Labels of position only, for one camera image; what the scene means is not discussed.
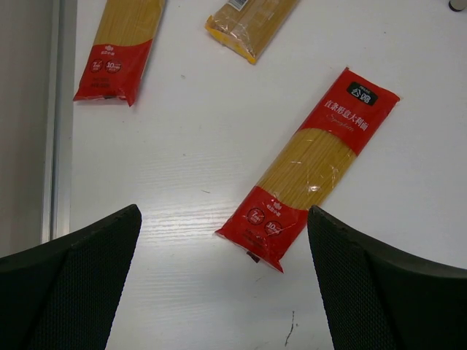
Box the aluminium table edge rail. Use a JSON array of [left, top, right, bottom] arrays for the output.
[[41, 1, 77, 243]]

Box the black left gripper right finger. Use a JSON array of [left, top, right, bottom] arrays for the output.
[[307, 206, 466, 349]]

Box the red spaghetti bag centre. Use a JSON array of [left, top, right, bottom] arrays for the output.
[[216, 68, 401, 271]]

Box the red spaghetti bag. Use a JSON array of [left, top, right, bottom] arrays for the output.
[[74, 0, 166, 106], [216, 68, 401, 271]]

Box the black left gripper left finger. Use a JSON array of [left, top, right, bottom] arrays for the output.
[[1, 204, 142, 349]]

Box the yellow spaghetti bag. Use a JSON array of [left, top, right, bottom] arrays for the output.
[[204, 0, 298, 64]]

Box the red spaghetti bag far left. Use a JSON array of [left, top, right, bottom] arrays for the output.
[[74, 0, 166, 106]]

